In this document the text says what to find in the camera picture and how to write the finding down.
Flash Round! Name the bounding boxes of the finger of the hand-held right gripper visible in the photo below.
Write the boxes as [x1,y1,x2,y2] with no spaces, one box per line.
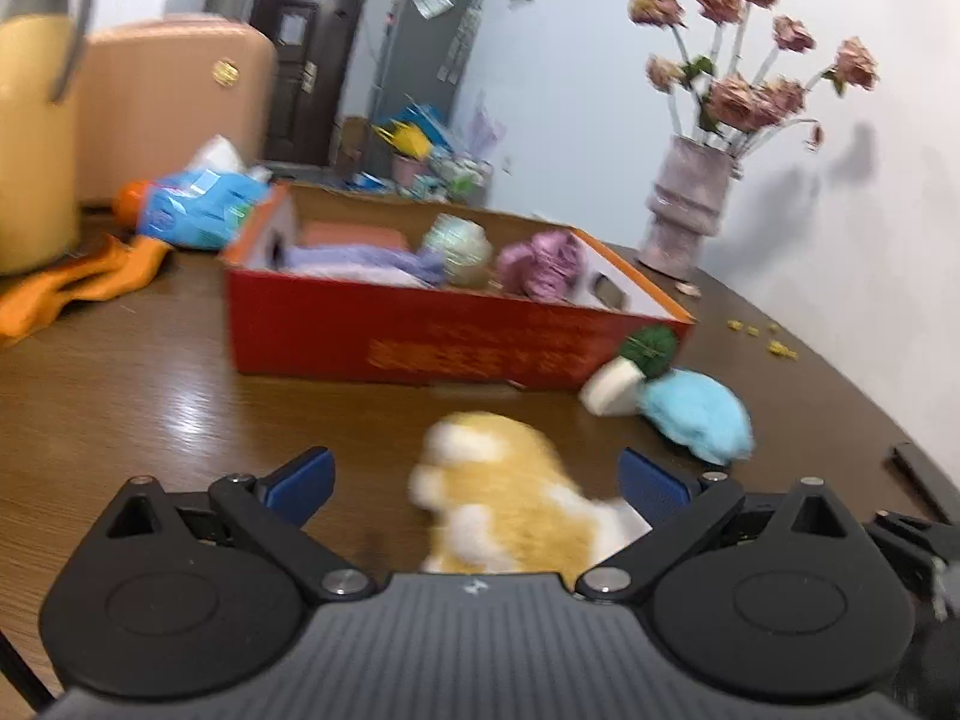
[891,441,960,523]
[862,512,960,580]

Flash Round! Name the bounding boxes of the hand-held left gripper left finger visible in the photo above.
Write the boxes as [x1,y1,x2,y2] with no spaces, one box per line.
[105,446,377,602]

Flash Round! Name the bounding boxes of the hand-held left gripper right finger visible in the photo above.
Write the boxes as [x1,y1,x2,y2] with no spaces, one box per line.
[574,448,865,605]

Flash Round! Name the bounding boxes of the yellow curly plush toy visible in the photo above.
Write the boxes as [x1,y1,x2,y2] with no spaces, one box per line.
[409,411,653,586]

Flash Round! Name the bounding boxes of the red cardboard box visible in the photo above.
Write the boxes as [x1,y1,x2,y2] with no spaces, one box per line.
[221,181,698,393]

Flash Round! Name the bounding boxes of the green white yarn ball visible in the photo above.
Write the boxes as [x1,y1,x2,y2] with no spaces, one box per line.
[420,215,493,287]

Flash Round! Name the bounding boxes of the light blue plush toy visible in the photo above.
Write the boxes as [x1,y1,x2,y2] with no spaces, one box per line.
[641,369,753,464]

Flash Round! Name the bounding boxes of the scattered yellow flower crumbs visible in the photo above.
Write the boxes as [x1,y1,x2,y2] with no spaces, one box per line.
[726,319,797,359]

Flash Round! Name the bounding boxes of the pink ribbed vase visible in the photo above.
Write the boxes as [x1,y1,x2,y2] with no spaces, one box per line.
[637,135,740,282]

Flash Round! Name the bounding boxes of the blue plastic tissue packet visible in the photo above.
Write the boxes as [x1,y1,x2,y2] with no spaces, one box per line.
[139,135,272,250]

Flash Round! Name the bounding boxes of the orange cloth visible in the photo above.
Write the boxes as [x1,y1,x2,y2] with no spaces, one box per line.
[0,235,175,347]

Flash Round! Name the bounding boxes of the yellow and blue toy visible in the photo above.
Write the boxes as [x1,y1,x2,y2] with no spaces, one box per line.
[373,103,452,160]

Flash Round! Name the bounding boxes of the peach hard suitcase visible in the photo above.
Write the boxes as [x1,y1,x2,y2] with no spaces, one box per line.
[79,15,278,205]

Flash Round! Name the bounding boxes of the dried pink rose bouquet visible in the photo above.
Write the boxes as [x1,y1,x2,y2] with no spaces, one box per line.
[628,0,880,158]

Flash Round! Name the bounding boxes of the dark wooden door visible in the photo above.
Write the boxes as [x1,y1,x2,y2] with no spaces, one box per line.
[250,0,370,167]

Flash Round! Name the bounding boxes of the grey refrigerator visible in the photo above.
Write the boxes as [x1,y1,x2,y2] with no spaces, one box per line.
[370,0,488,166]

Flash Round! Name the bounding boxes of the yellow thermos jug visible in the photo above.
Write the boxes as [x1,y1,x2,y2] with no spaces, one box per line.
[0,0,98,276]

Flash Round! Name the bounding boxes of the black cable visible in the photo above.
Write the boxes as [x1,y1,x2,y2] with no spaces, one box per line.
[0,628,47,713]

